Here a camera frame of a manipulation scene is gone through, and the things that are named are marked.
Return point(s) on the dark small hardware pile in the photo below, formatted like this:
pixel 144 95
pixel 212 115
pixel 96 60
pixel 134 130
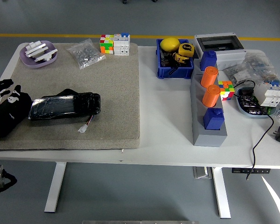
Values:
pixel 165 60

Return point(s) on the round yellow tape measure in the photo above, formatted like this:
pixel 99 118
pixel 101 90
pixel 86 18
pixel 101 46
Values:
pixel 186 49

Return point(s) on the white table leg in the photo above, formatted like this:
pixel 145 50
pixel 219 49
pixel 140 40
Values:
pixel 221 193
pixel 56 186

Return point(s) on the white breaker stack blue clips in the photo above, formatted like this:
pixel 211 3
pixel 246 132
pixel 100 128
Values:
pixel 121 46

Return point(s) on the grey-brown mat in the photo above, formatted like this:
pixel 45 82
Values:
pixel 112 93

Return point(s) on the yellow black tape measure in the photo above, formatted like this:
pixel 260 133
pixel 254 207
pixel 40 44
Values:
pixel 180 58

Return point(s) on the light blue oval tray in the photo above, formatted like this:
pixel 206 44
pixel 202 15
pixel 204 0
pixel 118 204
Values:
pixel 241 108

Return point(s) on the grey electrical enclosure box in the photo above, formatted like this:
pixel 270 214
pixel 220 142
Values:
pixel 231 56

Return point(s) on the white metal bracket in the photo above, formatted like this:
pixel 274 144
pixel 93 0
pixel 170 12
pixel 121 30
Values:
pixel 46 55
pixel 36 44
pixel 37 50

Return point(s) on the purple oval tray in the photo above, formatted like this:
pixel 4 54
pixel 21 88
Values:
pixel 29 63

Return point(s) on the grey stepped block holder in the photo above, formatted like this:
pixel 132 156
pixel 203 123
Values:
pixel 208 138

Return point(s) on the blue plastic bin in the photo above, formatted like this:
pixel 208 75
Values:
pixel 175 72

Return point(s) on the blue square block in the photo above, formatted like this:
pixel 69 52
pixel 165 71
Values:
pixel 213 120
pixel 208 61

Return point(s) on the yellow lemon-shaped ball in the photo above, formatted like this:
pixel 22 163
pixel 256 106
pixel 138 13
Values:
pixel 170 44

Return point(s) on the orange green yellow puzzle cube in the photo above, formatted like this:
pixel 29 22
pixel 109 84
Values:
pixel 107 46

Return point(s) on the multicolour rubik cube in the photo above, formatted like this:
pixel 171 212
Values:
pixel 227 92

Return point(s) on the clear bag with white labels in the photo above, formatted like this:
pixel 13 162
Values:
pixel 238 75

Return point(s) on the large white circuit breaker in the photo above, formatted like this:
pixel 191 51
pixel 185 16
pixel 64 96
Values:
pixel 268 95

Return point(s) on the black electronic modules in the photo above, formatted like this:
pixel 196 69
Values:
pixel 247 98

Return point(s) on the clear bag of metal nuts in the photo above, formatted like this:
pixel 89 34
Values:
pixel 85 54

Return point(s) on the large clear bag of parts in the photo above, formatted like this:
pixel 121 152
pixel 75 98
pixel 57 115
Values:
pixel 259 63

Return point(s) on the silver under-table motor box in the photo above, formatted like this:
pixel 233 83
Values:
pixel 201 173

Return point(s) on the black tape-wrapped panel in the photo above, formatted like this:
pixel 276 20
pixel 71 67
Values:
pixel 60 106

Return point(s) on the orange cylinder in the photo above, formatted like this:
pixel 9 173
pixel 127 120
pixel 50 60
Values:
pixel 210 96
pixel 208 77

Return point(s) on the black desk control panel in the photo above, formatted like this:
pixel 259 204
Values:
pixel 250 170

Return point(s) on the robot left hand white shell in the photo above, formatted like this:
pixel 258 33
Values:
pixel 1 87

